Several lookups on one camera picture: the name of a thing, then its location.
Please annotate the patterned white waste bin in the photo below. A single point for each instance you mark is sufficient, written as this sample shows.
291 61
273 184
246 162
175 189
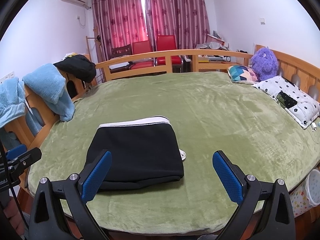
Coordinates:
307 194

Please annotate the wooden bed frame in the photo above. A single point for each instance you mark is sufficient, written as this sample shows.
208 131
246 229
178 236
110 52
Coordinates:
162 62

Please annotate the pink patterned curtains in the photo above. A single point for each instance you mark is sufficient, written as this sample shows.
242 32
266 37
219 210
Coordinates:
122 22

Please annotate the colourful geometric cushion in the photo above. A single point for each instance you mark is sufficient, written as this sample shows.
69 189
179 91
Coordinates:
242 74

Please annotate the black garment on footboard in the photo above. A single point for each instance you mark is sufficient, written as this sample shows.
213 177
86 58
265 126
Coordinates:
79 66

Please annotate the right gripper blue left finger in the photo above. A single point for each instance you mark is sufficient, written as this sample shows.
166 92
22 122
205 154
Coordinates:
47 219

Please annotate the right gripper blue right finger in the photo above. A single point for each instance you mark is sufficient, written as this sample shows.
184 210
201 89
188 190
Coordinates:
276 220

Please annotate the purple plush toy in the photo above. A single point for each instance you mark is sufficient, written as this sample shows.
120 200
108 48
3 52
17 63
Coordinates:
265 64

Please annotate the green plush bed blanket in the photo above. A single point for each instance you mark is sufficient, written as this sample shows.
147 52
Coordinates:
147 212

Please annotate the white black-dotted pillow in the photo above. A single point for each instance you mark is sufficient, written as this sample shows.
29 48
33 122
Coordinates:
301 106

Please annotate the light blue fleece garment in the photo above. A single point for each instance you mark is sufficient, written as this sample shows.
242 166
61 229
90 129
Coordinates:
47 82

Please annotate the black pants with white stripe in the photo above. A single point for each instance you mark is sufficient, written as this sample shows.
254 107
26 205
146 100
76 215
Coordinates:
144 152

